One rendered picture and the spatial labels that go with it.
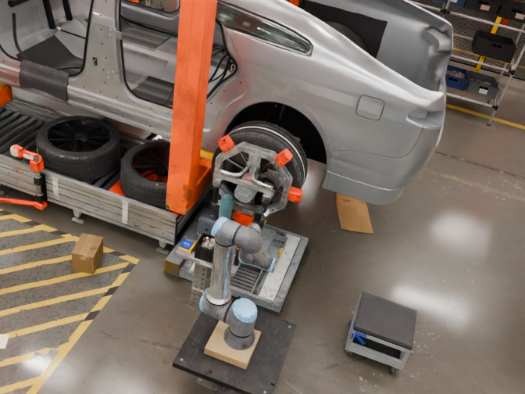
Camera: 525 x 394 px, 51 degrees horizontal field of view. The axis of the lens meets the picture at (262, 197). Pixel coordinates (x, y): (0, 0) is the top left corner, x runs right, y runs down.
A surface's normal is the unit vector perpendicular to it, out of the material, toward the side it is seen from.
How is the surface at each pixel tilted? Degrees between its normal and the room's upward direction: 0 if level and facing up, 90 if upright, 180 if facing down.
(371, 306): 0
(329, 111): 90
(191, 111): 90
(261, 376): 0
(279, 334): 0
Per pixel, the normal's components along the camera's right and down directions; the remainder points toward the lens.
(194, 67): -0.31, 0.54
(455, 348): 0.16, -0.78
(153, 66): -0.13, -0.09
